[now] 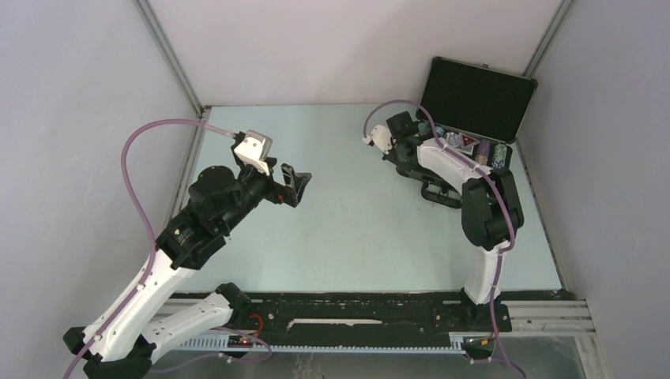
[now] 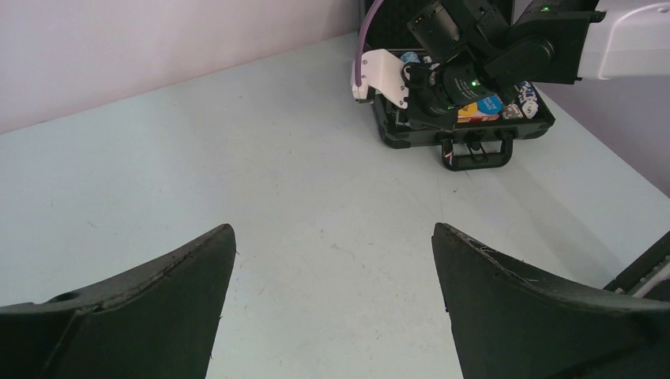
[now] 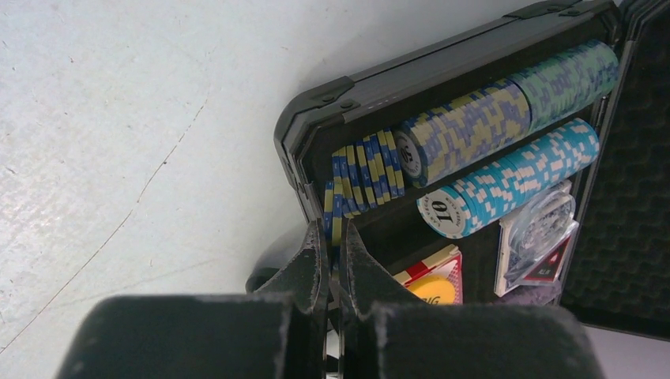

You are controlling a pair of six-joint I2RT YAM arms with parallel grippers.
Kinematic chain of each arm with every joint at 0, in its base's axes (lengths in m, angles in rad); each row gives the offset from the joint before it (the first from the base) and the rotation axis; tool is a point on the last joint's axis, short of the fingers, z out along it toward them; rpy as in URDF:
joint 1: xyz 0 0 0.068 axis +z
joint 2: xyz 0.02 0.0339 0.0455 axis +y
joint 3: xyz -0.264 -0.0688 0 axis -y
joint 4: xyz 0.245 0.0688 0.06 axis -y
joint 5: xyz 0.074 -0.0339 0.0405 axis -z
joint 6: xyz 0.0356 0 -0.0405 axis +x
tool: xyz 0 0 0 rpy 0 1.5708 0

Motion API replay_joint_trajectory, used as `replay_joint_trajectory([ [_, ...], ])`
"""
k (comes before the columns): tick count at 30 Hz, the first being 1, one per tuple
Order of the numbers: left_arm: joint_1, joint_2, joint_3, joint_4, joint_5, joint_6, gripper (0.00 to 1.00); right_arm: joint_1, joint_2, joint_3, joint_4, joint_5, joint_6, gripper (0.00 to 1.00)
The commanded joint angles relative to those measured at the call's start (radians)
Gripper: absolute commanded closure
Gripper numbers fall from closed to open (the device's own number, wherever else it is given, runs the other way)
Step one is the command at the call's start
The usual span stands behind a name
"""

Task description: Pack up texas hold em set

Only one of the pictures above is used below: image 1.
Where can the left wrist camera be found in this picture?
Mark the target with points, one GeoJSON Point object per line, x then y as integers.
{"type": "Point", "coordinates": [253, 150]}

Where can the red black triangle marker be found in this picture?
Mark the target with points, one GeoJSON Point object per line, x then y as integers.
{"type": "Point", "coordinates": [468, 143]}

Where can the black poker set case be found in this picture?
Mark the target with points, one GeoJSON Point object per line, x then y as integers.
{"type": "Point", "coordinates": [476, 101]}

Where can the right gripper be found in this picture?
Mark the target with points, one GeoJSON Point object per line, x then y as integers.
{"type": "Point", "coordinates": [408, 167]}

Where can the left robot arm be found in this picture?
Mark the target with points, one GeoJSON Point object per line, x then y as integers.
{"type": "Point", "coordinates": [125, 341]}

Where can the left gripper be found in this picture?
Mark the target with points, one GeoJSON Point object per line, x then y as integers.
{"type": "Point", "coordinates": [278, 193]}

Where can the purple chip stack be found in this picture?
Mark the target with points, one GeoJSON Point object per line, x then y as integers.
{"type": "Point", "coordinates": [483, 152]}

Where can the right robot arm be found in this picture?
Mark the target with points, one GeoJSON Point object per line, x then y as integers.
{"type": "Point", "coordinates": [487, 198]}

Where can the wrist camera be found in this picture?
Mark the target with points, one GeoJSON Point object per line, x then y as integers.
{"type": "Point", "coordinates": [253, 150]}
{"type": "Point", "coordinates": [381, 138]}

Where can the clear round dealer button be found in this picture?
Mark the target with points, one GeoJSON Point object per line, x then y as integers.
{"type": "Point", "coordinates": [453, 140]}

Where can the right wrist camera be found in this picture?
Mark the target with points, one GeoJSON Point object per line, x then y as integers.
{"type": "Point", "coordinates": [381, 138]}

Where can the green chip stack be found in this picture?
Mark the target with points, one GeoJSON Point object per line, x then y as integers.
{"type": "Point", "coordinates": [498, 160]}

